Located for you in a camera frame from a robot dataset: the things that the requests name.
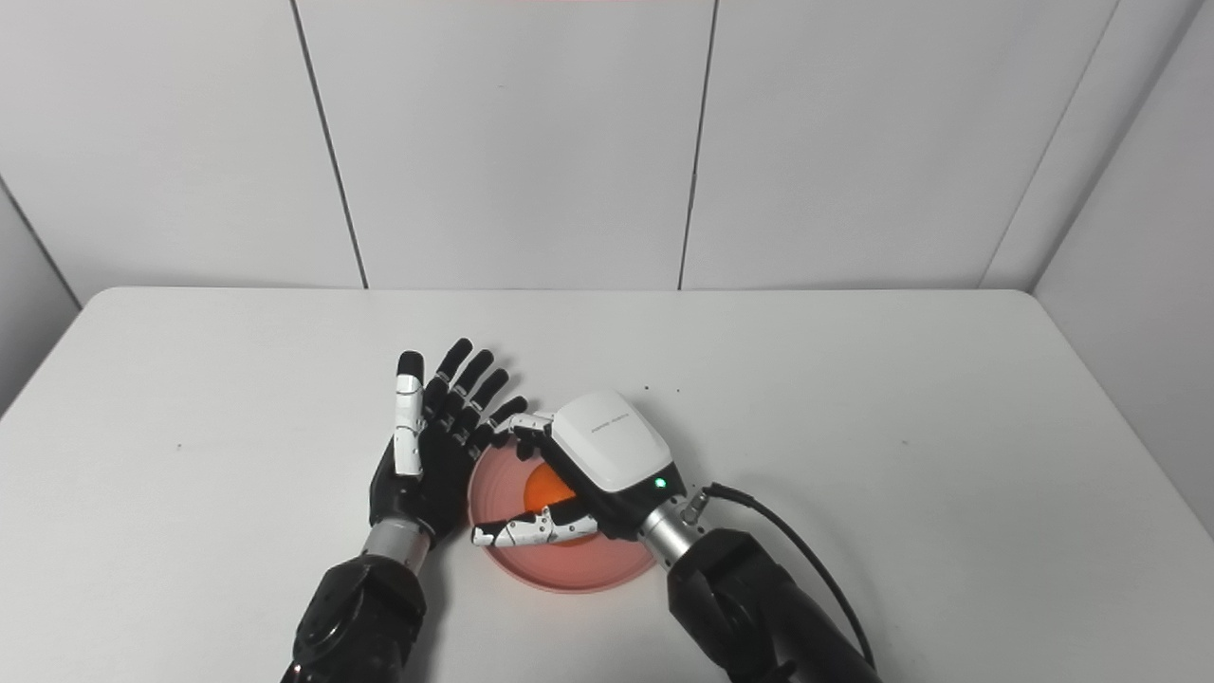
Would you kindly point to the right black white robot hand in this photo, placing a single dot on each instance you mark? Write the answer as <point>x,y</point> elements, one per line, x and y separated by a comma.
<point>612,455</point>

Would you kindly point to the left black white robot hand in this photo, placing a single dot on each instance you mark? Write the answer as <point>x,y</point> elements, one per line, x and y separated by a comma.
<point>432,474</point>

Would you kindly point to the orange fruit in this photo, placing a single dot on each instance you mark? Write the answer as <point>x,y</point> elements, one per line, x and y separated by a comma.
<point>544,489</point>

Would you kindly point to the pink round plate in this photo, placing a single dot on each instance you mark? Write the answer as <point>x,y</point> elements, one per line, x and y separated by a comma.
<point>569,567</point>

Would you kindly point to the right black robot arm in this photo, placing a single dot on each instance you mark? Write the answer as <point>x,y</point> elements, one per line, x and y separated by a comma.
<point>749,607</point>

